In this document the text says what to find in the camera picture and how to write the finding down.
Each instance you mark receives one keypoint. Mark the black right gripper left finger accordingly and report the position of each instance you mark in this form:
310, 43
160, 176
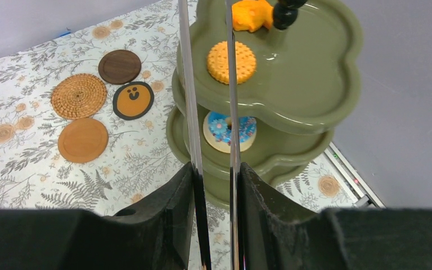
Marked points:
154, 233

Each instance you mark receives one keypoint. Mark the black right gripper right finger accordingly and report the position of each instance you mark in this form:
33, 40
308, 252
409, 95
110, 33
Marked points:
278, 233

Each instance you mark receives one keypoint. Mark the blue donut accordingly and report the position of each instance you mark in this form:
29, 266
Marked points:
217, 129

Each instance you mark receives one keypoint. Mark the round brown cookie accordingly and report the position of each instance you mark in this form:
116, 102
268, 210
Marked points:
218, 65

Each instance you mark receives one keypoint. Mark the plain orange coaster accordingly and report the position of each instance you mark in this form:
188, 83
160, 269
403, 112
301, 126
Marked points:
83, 140

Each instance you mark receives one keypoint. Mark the black orange face coaster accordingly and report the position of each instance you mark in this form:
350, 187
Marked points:
133, 100

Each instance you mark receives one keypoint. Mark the green three-tier stand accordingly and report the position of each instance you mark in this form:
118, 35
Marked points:
305, 84

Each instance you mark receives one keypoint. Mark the woven tan coaster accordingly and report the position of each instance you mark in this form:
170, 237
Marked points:
79, 96

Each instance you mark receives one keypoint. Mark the dark brown coaster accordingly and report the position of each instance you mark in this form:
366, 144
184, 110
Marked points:
119, 67

